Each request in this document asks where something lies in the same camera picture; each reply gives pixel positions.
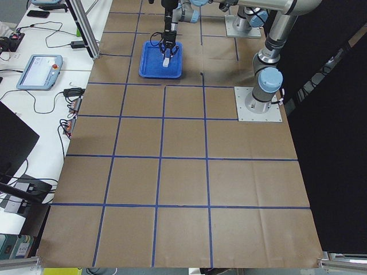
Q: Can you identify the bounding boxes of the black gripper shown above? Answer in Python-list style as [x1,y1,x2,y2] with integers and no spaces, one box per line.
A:
[158,30,178,59]

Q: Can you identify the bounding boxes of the blue plastic tray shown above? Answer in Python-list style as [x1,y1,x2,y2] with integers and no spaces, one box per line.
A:
[139,41,183,78]

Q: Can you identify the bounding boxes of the black power adapter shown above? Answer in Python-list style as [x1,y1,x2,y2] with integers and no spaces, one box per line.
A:
[70,41,85,49]

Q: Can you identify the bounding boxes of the grey usb hub upper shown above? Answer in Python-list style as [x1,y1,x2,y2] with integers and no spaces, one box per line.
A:
[69,97,82,112]

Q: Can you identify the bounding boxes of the grey usb hub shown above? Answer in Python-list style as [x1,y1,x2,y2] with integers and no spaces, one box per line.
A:
[64,118,76,134]
[69,97,82,112]

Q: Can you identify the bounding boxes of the grey usb hub lower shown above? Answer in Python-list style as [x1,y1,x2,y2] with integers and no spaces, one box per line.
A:
[64,118,76,134]

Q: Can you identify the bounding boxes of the blue teach pendant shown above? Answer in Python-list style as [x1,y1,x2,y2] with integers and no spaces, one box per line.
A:
[16,54,63,91]

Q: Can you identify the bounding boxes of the black smartphone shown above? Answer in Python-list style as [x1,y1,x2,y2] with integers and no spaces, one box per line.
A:
[26,10,50,18]

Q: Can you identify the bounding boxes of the black circuit board device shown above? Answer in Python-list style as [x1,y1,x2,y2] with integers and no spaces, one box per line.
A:
[1,32,25,53]

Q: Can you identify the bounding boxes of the black monitor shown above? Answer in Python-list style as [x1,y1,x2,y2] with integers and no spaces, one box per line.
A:
[1,103,40,183]

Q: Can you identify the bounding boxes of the black monitor stand base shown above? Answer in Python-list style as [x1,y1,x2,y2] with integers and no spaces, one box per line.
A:
[1,178,52,203]

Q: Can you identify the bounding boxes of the aluminium frame post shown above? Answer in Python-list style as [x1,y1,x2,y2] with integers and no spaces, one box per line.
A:
[65,0,100,60]

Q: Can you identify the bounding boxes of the aluminium rail left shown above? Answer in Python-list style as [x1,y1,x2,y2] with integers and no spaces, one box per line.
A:
[1,257,42,270]

